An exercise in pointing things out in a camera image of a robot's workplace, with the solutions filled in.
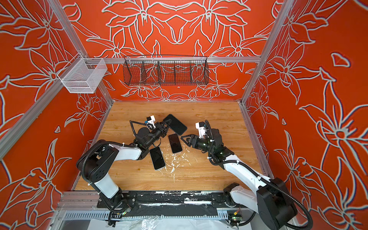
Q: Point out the phone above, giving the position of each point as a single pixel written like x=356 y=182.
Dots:
x=177 y=126
x=175 y=143
x=157 y=158

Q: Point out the clear plastic bin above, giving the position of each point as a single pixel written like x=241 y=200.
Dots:
x=82 y=78

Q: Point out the phone in pink case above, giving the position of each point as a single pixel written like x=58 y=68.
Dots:
x=175 y=143

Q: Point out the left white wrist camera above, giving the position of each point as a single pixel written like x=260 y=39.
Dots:
x=150 y=123

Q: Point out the aluminium frame rails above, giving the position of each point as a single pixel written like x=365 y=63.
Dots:
x=64 y=63

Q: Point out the black wire basket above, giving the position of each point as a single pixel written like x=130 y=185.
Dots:
x=166 y=71

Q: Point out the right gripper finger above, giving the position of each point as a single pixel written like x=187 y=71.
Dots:
x=187 y=142
x=186 y=137

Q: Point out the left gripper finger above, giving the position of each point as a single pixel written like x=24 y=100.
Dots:
x=166 y=123
x=164 y=132

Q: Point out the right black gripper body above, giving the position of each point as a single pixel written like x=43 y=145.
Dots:
x=202 y=144

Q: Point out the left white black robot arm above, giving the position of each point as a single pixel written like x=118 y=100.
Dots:
x=95 y=163

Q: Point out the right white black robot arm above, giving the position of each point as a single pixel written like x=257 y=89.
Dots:
x=267 y=197

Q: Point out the phone in white case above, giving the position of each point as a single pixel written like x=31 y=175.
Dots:
x=157 y=158

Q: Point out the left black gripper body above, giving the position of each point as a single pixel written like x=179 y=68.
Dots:
x=155 y=134

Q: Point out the small green circuit board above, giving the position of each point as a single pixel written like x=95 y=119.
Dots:
x=235 y=217

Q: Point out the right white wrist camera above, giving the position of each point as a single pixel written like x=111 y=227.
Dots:
x=201 y=127

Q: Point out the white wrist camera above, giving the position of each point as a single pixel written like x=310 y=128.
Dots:
x=201 y=127
x=150 y=123

